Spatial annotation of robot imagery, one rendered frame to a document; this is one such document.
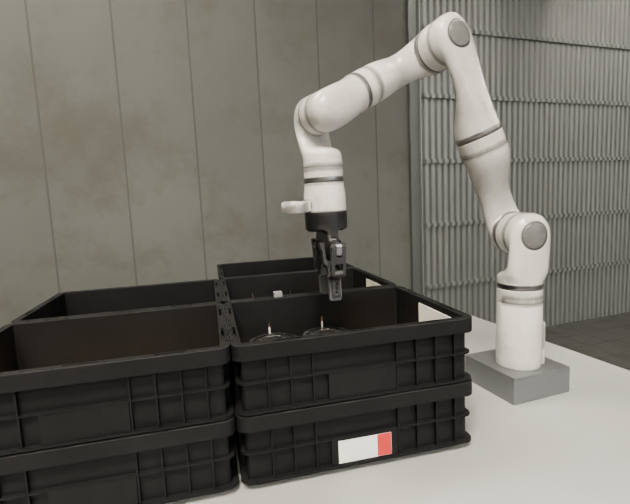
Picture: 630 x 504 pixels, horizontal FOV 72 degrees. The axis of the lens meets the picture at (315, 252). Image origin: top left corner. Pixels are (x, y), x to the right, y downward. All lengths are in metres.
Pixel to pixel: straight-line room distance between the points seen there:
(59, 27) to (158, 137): 0.72
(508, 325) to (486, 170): 0.33
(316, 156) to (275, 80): 2.18
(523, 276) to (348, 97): 0.51
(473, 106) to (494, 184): 0.17
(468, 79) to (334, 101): 0.30
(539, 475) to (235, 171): 2.33
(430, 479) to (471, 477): 0.06
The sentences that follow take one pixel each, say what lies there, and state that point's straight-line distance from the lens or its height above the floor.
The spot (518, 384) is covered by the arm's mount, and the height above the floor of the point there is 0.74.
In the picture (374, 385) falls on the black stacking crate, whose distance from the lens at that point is 0.73.
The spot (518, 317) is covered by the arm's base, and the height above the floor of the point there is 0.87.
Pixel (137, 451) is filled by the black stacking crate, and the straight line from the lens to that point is 0.71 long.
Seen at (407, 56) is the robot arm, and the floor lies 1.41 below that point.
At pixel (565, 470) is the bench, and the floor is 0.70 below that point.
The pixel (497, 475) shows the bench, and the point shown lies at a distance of 0.80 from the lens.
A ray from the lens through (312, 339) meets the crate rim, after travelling 0.66.
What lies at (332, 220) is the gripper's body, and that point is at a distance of 0.74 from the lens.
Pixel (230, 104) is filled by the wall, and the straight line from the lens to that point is 2.82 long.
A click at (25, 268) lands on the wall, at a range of 2.83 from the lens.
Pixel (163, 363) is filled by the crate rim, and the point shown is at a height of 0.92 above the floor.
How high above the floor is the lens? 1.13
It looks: 7 degrees down
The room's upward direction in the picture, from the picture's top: 3 degrees counter-clockwise
